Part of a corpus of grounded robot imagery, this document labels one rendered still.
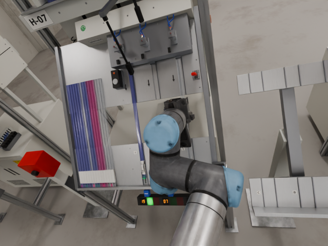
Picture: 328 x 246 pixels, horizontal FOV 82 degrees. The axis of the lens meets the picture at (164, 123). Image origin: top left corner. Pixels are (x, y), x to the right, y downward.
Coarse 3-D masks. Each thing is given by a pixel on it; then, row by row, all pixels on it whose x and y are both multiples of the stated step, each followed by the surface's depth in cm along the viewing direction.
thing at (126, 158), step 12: (132, 144) 85; (144, 144) 84; (192, 144) 77; (204, 144) 76; (120, 156) 87; (132, 156) 86; (144, 156) 84; (192, 156) 78; (204, 156) 77; (120, 168) 88; (132, 168) 86; (120, 180) 88; (132, 180) 86; (144, 180) 85
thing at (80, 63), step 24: (192, 24) 74; (72, 48) 91; (96, 48) 87; (72, 72) 91; (96, 72) 88; (144, 72) 81; (168, 72) 78; (120, 96) 85; (144, 96) 82; (168, 96) 79
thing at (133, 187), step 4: (80, 188) 92; (84, 188) 91; (88, 188) 91; (92, 188) 90; (96, 188) 89; (100, 188) 89; (104, 188) 88; (108, 188) 88; (112, 188) 87; (116, 188) 86; (120, 188) 86; (124, 188) 85; (128, 188) 85; (132, 188) 84; (136, 188) 84; (140, 188) 83; (144, 188) 83; (148, 188) 82
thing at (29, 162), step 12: (24, 156) 114; (36, 156) 111; (48, 156) 116; (24, 168) 112; (36, 168) 111; (48, 168) 115; (60, 180) 127; (108, 192) 170; (96, 204) 160; (84, 216) 162; (96, 216) 158
